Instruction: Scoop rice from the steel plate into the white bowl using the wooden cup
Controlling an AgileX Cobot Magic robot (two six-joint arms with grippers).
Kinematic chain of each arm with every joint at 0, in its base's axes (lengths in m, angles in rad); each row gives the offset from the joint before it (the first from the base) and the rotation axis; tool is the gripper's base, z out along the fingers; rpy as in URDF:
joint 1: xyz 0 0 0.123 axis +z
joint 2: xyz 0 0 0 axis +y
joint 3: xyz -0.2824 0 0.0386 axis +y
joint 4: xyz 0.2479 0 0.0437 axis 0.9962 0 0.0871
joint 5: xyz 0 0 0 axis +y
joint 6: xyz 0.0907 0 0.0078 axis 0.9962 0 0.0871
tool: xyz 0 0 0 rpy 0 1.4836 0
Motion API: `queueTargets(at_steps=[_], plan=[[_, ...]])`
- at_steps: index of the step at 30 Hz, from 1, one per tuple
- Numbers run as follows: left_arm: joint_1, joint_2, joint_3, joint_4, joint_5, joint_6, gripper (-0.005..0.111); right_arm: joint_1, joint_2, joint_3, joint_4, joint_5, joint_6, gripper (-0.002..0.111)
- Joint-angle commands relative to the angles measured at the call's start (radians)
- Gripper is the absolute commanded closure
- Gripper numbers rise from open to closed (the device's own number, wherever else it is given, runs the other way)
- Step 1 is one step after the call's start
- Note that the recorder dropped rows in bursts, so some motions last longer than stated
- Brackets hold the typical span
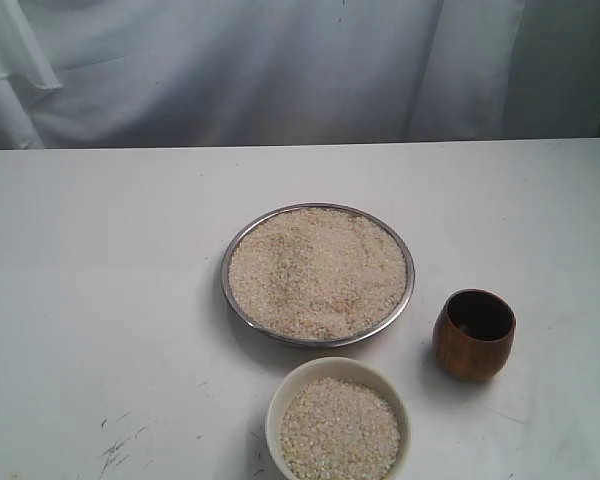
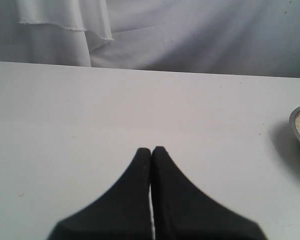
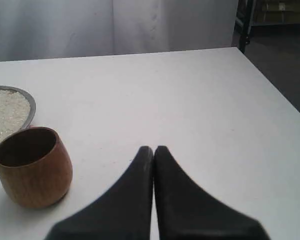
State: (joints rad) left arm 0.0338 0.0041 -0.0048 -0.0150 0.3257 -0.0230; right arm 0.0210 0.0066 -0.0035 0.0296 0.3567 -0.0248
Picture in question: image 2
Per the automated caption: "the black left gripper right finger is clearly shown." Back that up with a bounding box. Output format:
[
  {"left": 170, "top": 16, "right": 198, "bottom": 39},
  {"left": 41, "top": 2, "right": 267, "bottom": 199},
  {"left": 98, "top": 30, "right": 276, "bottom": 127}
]
[{"left": 151, "top": 146, "right": 267, "bottom": 240}]

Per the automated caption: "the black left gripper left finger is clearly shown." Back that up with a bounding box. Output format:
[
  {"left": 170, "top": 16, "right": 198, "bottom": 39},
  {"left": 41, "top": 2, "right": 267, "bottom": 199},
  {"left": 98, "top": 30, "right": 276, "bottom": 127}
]
[{"left": 48, "top": 148, "right": 151, "bottom": 240}]

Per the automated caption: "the white backdrop cloth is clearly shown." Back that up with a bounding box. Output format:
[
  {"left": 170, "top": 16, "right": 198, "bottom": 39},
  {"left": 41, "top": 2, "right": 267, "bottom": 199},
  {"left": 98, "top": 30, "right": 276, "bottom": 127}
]
[{"left": 0, "top": 0, "right": 300, "bottom": 78}]

